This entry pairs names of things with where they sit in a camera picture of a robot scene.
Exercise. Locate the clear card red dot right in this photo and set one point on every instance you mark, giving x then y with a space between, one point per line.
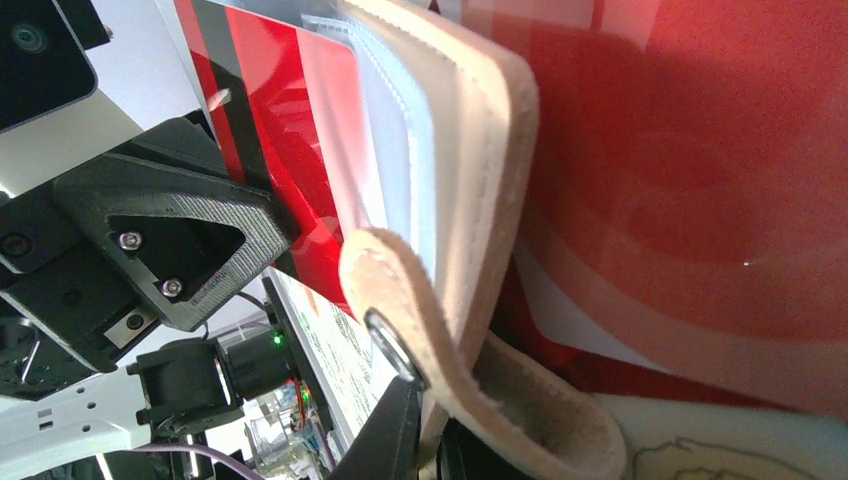
685 229

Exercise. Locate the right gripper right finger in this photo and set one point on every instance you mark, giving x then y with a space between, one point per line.
462 456

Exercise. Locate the beige card holder wallet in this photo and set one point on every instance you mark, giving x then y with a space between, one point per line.
471 111

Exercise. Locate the floral patterned table mat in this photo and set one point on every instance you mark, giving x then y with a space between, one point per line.
665 439

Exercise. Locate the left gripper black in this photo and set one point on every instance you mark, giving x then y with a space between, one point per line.
151 228

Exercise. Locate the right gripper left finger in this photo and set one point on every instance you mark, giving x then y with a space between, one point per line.
387 445

